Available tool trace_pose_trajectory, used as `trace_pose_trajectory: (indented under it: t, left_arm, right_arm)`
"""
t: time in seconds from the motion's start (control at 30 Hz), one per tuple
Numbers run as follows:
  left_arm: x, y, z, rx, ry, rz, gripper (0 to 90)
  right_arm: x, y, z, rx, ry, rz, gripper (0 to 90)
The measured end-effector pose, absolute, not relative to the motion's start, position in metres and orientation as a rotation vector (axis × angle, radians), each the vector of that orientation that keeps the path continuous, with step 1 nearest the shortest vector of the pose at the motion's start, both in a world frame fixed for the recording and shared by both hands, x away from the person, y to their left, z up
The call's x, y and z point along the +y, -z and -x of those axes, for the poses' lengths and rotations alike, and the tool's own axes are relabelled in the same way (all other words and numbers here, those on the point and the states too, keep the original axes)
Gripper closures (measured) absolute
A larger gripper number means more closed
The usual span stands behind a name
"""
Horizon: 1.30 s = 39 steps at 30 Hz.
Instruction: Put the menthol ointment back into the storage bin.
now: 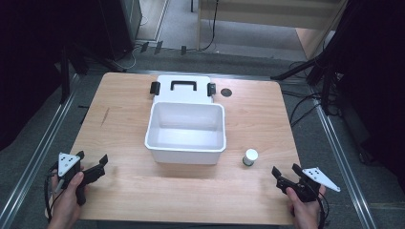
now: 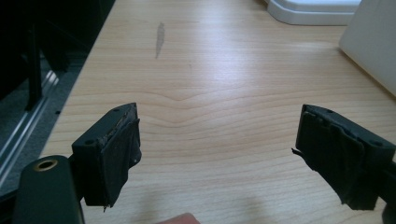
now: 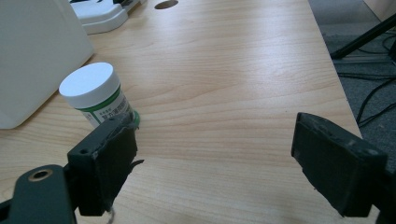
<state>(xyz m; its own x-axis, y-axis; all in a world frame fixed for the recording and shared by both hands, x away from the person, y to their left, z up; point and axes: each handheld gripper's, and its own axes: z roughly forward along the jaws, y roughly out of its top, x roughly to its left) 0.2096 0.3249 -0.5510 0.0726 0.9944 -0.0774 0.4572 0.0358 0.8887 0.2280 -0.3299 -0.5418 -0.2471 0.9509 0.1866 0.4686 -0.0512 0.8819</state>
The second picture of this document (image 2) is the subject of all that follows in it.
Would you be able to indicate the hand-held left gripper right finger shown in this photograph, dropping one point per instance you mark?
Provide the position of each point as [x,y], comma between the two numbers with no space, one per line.
[336,155]

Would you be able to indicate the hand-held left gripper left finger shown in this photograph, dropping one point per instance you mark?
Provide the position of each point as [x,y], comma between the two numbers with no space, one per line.
[102,158]

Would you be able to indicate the black metal stand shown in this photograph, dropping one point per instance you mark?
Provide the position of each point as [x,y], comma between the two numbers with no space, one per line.
[32,68]

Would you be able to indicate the white flat box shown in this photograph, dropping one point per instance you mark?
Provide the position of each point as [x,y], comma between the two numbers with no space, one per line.
[373,40]

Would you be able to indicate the white plastic tray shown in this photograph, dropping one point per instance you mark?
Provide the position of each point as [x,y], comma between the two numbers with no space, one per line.
[311,11]

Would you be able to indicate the silver floor rail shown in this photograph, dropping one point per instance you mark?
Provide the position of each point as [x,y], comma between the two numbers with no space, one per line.
[25,124]

